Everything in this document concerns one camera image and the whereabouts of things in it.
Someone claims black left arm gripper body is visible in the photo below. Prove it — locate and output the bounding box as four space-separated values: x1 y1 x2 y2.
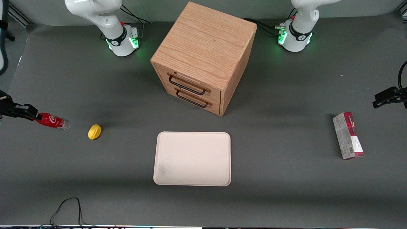
394 87 407 109

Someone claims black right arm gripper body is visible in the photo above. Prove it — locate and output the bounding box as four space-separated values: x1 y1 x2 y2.
0 90 16 119

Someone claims red coke bottle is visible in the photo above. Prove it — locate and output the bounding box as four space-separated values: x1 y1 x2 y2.
36 113 71 131

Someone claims cream rectangular tray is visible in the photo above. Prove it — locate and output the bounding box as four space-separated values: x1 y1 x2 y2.
153 131 232 187

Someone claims grey and red carton box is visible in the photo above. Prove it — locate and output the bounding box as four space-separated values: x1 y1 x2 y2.
332 112 365 160

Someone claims yellow toy lemon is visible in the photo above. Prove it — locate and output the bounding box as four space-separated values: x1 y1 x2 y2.
88 124 102 140

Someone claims wooden drawer cabinet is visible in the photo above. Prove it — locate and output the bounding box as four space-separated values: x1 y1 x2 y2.
150 1 258 117

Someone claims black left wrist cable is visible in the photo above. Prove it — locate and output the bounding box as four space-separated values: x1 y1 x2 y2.
398 60 407 93

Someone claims black stand with cable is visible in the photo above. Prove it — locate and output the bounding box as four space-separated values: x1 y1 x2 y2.
0 0 15 76

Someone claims aluminium frame rail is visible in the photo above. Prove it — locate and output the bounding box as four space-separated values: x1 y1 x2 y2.
8 2 34 26

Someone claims thin black looped cable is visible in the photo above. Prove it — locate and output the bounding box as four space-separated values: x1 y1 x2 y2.
50 198 97 228

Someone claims black left arm base cable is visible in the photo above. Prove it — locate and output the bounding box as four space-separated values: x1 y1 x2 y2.
243 9 298 37

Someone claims black arm base cable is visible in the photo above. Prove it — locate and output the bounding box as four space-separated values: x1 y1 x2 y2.
243 9 298 37
120 4 150 38

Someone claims black right arm base cable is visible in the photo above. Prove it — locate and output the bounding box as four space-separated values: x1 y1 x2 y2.
120 4 150 38

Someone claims black drawer handle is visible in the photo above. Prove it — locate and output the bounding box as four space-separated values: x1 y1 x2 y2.
176 89 209 108
168 74 207 95

